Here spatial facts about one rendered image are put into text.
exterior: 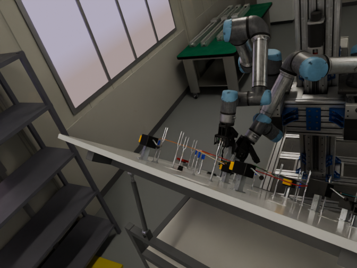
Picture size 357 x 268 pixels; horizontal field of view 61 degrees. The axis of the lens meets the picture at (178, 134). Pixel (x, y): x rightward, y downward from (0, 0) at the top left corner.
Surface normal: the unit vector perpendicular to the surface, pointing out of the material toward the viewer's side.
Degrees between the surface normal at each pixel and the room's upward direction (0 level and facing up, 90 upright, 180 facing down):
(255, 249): 0
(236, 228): 0
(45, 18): 90
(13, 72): 90
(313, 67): 88
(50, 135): 90
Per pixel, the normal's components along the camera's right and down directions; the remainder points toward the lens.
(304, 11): -0.42, 0.58
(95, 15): 0.87, 0.06
